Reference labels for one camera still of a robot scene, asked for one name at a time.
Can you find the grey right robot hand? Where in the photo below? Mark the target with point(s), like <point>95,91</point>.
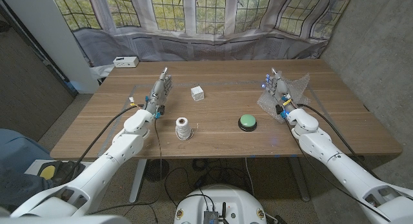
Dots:
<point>280,88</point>

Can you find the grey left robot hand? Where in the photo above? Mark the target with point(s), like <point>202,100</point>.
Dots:
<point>158,91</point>

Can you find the clear bubble wrap sheet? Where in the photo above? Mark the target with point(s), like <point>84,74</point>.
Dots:
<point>300,88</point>

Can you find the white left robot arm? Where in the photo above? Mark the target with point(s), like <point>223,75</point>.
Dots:
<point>106,162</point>

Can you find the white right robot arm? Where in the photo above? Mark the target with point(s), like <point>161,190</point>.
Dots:
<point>338,162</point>

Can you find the white thread spool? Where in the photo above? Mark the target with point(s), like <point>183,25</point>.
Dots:
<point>183,128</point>

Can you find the green button black base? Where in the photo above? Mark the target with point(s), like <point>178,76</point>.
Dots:
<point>247,121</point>

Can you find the small white cube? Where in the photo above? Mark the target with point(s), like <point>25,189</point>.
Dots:
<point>197,93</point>

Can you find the white power outlet box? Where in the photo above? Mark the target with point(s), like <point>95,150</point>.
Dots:
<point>126,61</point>

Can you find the printed window backdrop cloth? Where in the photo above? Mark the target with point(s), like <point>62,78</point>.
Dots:
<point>209,46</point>

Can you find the black round floor disc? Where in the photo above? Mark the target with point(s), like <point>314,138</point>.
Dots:
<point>157,169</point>

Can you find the grey table leg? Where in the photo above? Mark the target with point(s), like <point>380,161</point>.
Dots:
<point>300,182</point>

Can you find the white table leg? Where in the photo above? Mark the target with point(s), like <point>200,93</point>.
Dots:
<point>137,185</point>

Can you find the white robot torso base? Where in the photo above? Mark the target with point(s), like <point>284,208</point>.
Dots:
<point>222,201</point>

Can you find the grey electronics box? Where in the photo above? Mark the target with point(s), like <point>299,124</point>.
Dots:
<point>210,217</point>

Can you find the black yellow foot pedal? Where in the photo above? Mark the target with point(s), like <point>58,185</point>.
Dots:
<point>47,172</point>

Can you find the white floor platform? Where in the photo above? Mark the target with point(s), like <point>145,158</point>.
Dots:
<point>32,167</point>

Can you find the person's leg blue jeans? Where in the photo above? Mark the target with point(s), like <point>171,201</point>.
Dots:
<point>16,159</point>

